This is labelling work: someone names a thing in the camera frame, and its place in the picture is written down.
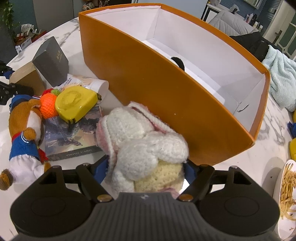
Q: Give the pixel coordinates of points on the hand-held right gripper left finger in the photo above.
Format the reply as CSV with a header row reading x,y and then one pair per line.
x,y
101,167

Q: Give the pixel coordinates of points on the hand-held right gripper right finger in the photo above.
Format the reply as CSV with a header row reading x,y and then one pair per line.
x,y
190,170

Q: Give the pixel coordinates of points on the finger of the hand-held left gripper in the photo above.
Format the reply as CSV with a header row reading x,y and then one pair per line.
x,y
5,70
16,91

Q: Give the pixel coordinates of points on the brown cardboard box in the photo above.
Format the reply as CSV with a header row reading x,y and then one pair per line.
x,y
25,78

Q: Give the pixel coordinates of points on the brown plush dog toy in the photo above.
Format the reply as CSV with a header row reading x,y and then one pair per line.
x,y
23,115

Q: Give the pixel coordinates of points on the orange crochet toy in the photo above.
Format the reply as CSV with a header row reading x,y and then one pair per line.
x,y
47,105

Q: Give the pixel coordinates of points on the illustrated card box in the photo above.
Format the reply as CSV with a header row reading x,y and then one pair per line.
x,y
69,139

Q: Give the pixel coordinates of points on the white crochet bunny toy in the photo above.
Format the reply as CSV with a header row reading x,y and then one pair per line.
x,y
138,143

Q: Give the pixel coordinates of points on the dark grey box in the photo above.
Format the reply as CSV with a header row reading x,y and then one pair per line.
x,y
50,62

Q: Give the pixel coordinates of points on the yellow plastic case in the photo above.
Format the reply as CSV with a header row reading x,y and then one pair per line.
x,y
74,102

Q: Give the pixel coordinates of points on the white cream tube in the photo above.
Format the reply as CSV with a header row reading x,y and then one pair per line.
x,y
97,84

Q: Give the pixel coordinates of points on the orange cardboard box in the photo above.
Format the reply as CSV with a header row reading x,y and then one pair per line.
x,y
138,69

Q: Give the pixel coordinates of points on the black and white plush toy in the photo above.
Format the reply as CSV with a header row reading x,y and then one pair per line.
x,y
178,62

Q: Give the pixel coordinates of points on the red cardboard box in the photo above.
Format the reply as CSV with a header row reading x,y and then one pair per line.
x,y
19,37

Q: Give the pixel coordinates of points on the green houseplant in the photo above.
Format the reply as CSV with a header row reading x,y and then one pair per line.
x,y
5,14

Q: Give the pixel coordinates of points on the pile of french fries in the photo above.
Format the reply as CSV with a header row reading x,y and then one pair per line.
x,y
288,185

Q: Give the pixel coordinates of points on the white plate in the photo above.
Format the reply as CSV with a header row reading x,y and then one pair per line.
x,y
281,222

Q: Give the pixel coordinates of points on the yellow and blue toy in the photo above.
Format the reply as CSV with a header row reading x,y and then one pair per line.
x,y
293,148

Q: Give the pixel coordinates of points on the light blue fleece blanket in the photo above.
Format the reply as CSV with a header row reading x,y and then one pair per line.
x,y
281,76

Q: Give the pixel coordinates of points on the black jacket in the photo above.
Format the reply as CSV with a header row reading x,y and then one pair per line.
x,y
252,42

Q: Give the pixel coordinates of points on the grey padded chair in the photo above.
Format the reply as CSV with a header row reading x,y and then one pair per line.
x,y
229,23

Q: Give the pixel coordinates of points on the row of toiletry bottles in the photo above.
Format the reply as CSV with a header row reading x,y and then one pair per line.
x,y
251,18

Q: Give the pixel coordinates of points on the white glass-panel door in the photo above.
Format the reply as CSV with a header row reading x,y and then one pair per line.
x,y
284,25

